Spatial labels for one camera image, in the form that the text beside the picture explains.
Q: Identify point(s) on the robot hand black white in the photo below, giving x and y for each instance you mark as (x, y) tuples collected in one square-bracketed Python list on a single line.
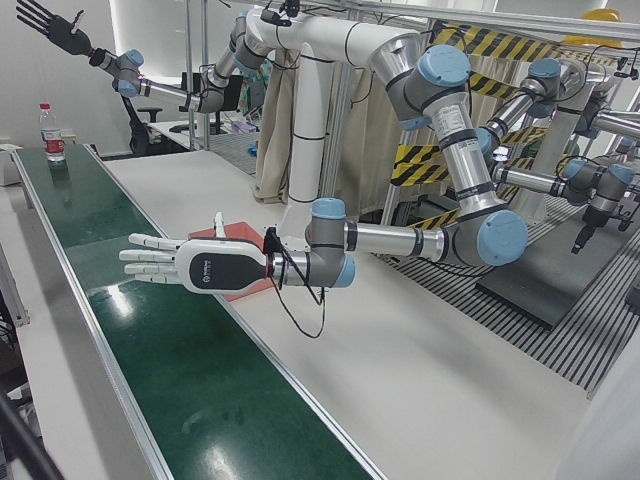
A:
[(67, 35)]

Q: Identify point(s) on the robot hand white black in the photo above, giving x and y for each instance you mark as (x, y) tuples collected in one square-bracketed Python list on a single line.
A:
[(215, 267)]

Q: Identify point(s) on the neighbouring robot silver arm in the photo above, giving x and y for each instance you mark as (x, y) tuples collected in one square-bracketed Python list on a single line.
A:
[(530, 180)]

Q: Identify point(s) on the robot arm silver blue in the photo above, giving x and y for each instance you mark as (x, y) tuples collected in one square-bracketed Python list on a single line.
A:
[(470, 165), (165, 90)]

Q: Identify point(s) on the pink plastic basket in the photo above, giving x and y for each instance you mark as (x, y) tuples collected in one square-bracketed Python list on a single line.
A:
[(245, 232)]

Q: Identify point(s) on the clear water bottle red label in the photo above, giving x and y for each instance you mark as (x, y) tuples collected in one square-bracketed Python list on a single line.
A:
[(53, 135)]

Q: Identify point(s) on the black office chair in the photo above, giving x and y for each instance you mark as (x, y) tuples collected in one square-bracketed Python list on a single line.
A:
[(142, 135)]

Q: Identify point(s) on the beige curtain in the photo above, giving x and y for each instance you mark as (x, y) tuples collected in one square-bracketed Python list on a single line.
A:
[(272, 150)]

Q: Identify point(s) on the white robot torso column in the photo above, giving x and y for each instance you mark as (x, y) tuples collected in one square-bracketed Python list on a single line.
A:
[(307, 150)]

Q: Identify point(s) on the black desk monitor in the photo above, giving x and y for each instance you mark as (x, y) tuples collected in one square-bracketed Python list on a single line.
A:
[(227, 100)]

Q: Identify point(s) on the yellow black hazard barrier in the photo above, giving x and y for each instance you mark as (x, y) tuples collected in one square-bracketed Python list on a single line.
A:
[(420, 160)]

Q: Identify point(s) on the black tripod leg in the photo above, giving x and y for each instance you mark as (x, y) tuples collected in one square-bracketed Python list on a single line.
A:
[(25, 440)]

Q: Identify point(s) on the neighbouring robot black end effector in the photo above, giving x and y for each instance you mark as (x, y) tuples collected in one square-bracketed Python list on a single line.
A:
[(586, 230)]

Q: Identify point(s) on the striped floor grating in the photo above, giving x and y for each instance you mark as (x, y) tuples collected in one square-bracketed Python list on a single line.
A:
[(600, 310)]

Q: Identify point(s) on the yellow hard hat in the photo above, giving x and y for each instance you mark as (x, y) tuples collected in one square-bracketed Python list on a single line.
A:
[(600, 15), (592, 40)]

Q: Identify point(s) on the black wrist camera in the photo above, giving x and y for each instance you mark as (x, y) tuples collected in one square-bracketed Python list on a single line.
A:
[(271, 240)]

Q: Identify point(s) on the green conveyor belt aluminium frame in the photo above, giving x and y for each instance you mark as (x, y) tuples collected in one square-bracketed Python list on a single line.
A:
[(150, 320)]

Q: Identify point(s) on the aluminium frame post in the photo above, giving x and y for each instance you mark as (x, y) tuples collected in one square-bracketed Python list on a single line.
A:
[(192, 50)]

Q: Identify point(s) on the black head camera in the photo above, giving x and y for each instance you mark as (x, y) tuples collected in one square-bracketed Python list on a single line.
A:
[(274, 16)]

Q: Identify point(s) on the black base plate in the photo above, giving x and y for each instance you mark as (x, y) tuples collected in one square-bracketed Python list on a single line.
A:
[(530, 300)]

